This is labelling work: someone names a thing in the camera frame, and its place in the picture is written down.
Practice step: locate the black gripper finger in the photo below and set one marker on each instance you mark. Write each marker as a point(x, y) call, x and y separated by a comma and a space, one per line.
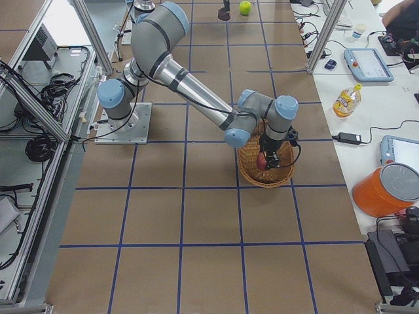
point(226, 7)

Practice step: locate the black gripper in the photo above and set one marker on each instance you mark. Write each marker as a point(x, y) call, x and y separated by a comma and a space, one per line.
point(268, 145)

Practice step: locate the dark red apple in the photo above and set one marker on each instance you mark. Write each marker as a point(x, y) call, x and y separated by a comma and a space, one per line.
point(223, 14)

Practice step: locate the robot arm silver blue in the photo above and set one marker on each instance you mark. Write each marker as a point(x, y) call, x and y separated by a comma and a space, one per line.
point(154, 36)

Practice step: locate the brown wicker basket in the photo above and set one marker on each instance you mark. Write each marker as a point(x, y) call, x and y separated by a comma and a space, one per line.
point(247, 162)

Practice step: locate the green apple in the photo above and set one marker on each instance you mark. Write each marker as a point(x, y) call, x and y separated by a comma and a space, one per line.
point(245, 8)

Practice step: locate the black power adapter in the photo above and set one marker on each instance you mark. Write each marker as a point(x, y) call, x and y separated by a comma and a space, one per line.
point(348, 138)

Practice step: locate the orange juice bottle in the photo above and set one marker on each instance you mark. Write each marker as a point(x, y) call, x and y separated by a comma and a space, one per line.
point(347, 101)

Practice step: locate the orange bucket grey lid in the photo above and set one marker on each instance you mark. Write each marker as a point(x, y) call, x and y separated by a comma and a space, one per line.
point(387, 190)

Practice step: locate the near teach pendant blue grey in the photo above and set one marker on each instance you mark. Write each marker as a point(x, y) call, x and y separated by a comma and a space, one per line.
point(400, 150)

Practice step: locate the teach pendant blue grey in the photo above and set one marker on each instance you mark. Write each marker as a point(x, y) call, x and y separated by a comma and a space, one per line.
point(400, 150)
point(367, 65)

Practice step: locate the far teach pendant blue grey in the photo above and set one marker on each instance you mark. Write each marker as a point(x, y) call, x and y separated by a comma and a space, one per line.
point(367, 65)

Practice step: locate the white paper cup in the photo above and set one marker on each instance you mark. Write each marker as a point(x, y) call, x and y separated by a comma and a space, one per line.
point(358, 31)

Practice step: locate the aluminium frame post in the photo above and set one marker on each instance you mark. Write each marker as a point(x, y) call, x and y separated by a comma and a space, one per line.
point(325, 33)

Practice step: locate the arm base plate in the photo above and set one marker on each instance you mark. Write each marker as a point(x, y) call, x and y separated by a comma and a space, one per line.
point(123, 128)

